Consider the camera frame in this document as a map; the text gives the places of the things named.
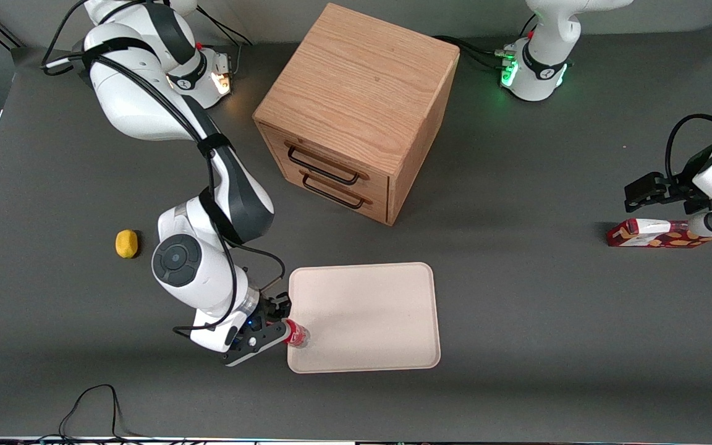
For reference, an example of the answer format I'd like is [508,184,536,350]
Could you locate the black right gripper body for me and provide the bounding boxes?
[240,295,287,339]

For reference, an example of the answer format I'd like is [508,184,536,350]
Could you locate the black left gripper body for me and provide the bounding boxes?
[664,144,712,215]

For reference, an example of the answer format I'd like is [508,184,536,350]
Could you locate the red coke bottle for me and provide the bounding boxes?
[283,318,311,349]

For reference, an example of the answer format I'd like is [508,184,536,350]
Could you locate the beige plastic tray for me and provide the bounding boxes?
[287,262,442,375]

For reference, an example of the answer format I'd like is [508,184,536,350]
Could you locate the red snack box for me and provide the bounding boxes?
[606,218,712,248]

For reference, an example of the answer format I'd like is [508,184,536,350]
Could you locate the yellow lemon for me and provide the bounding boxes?
[115,229,140,259]

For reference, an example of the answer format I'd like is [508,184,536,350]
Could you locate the wooden drawer cabinet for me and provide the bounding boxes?
[252,2,460,227]

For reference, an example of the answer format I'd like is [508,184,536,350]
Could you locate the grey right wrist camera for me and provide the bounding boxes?
[219,321,290,367]

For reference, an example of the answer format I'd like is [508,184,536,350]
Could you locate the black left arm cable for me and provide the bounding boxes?
[665,113,712,181]

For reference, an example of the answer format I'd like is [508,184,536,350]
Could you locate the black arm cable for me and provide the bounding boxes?
[41,0,286,337]
[665,113,712,181]

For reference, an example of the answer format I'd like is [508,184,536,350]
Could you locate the short black drawer handle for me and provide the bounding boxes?
[299,170,374,210]

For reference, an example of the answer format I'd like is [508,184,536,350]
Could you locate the long black drawer handle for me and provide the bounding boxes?
[284,143,370,185]

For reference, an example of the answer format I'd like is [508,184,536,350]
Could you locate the thin black looped cable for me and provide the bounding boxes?
[22,384,190,445]

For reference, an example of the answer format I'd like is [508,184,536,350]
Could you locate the black left arm base cables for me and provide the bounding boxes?
[433,14,540,70]

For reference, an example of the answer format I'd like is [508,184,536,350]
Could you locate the black arm base cables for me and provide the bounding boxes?
[195,6,255,78]
[433,14,540,70]

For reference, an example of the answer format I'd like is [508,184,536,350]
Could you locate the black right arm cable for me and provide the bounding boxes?
[41,0,286,337]

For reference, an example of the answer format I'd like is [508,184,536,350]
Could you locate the black right arm base cables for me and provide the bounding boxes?
[195,6,255,78]

